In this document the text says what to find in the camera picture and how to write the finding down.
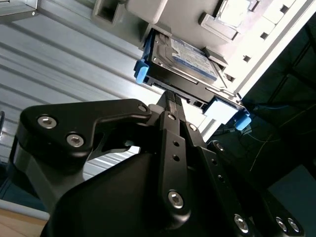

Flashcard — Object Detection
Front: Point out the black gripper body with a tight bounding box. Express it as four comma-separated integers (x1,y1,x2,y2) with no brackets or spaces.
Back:
9,140,239,237

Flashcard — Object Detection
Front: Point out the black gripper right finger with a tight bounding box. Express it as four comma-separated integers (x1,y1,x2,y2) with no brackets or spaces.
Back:
173,91,311,237

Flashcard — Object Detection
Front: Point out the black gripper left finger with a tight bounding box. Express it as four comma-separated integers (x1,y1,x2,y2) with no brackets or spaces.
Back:
19,91,193,221

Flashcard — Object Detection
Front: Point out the hard disk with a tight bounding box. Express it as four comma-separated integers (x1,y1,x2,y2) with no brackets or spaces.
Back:
133,28,252,131

